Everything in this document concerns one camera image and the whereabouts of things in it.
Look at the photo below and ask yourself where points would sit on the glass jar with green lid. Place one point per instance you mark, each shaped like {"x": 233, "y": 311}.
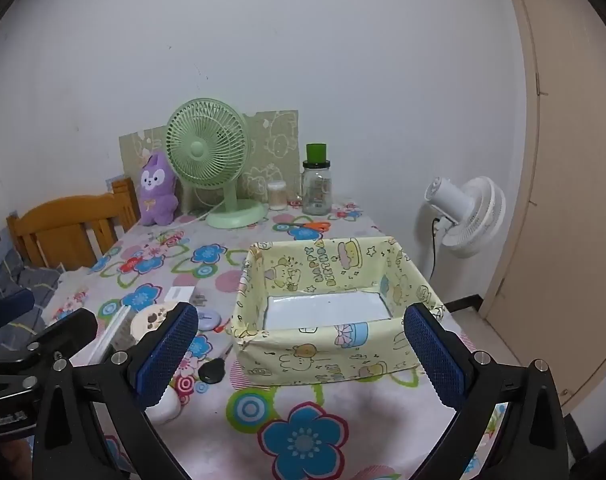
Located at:
{"x": 317, "y": 190}

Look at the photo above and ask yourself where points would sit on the round paw print compact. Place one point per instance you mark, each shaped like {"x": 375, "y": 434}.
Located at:
{"x": 150, "y": 320}

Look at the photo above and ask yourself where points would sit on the purple plush toy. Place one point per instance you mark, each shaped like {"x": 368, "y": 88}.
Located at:
{"x": 155, "y": 195}

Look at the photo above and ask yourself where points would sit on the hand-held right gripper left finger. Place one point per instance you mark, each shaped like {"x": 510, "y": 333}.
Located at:
{"x": 168, "y": 355}

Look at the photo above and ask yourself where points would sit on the yellow cartoon printed box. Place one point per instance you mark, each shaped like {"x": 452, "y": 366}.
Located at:
{"x": 308, "y": 355}

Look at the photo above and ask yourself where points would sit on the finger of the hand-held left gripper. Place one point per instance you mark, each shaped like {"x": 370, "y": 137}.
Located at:
{"x": 13, "y": 305}
{"x": 68, "y": 330}

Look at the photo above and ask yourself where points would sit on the lilac round disc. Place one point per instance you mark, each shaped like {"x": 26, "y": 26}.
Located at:
{"x": 211, "y": 320}

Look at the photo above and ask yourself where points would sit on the wooden chair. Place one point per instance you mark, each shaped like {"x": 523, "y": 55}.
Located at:
{"x": 58, "y": 220}

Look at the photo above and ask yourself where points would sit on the clear cotton swab jar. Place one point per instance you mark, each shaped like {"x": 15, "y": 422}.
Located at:
{"x": 277, "y": 197}

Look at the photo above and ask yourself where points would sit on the white standing fan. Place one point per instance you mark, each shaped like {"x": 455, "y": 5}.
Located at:
{"x": 473, "y": 220}

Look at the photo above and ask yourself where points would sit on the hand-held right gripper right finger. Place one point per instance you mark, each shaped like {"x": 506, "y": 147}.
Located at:
{"x": 433, "y": 360}

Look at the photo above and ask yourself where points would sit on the floral tablecloth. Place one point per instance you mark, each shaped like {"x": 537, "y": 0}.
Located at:
{"x": 333, "y": 410}

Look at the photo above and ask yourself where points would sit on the white card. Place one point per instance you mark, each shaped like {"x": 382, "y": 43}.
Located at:
{"x": 179, "y": 294}

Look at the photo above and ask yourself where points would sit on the beige door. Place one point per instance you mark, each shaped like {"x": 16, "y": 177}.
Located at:
{"x": 573, "y": 160}

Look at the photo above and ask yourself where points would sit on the green desk fan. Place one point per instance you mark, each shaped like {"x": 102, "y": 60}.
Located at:
{"x": 198, "y": 150}

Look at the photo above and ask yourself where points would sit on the black key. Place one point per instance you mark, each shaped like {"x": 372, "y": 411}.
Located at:
{"x": 212, "y": 373}

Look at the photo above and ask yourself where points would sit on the printed cardboard sheet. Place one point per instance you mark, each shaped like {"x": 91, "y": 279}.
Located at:
{"x": 278, "y": 145}

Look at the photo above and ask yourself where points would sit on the plaid grey cushion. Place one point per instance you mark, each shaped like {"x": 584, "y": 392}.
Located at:
{"x": 28, "y": 280}

